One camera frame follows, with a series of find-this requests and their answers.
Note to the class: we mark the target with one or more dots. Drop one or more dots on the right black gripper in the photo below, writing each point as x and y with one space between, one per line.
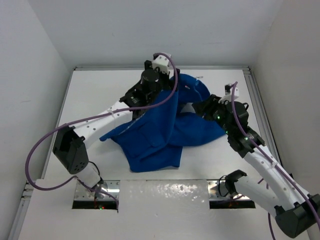
207 106

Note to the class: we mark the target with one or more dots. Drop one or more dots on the blue zip-up jacket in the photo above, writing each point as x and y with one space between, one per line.
156 140

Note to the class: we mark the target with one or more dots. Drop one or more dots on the metal base plate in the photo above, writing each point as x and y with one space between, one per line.
111 187
218 192

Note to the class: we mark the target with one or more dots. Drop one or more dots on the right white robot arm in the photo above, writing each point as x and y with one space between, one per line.
294 209

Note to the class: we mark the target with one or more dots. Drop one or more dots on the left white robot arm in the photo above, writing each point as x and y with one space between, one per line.
73 140

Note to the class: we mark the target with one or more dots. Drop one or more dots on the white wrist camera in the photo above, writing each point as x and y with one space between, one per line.
161 63
230 90

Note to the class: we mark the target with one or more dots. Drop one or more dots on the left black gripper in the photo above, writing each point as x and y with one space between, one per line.
169 84

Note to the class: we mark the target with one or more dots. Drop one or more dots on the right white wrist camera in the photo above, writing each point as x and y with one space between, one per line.
230 90

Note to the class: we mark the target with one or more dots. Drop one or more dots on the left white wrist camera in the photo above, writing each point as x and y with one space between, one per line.
161 63

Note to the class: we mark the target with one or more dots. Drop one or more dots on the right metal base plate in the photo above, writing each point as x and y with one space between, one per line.
218 192

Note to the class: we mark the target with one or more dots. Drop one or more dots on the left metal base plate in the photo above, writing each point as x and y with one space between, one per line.
111 187

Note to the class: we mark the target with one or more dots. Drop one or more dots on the aluminium frame rail right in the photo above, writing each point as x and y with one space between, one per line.
261 115

